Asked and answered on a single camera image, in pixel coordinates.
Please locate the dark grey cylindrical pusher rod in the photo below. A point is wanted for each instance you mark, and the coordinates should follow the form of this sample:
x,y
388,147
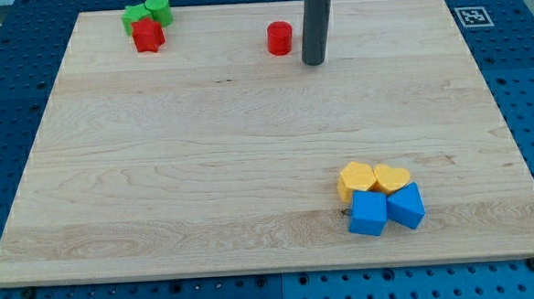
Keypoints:
x,y
315,28

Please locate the red cylinder block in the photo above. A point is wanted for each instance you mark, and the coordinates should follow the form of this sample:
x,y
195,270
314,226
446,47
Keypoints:
x,y
279,38

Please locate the red star block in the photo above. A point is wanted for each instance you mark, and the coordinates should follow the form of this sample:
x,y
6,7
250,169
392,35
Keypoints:
x,y
148,35

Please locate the green star block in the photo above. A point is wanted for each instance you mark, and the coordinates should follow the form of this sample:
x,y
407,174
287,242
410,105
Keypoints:
x,y
133,13

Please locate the white fiducial marker tag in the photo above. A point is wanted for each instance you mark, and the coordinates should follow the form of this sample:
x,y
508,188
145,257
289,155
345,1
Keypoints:
x,y
473,16

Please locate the green cylinder block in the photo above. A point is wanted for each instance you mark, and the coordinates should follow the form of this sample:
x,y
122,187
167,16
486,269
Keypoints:
x,y
160,10

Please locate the yellow hexagon block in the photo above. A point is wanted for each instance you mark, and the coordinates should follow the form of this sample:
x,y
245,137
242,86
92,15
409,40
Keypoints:
x,y
354,176

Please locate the light wooden board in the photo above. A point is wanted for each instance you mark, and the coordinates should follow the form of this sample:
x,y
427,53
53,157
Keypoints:
x,y
213,157

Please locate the yellow heart block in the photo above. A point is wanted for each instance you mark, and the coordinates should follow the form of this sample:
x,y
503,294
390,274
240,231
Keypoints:
x,y
390,179

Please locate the blue cube block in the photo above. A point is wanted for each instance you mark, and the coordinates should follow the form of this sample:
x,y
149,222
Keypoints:
x,y
368,214

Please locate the blue triangular prism block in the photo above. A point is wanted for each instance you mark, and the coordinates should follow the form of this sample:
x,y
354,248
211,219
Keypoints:
x,y
405,206

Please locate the black bolt front left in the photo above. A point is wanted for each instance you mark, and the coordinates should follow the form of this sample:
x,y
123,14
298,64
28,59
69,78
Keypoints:
x,y
28,293

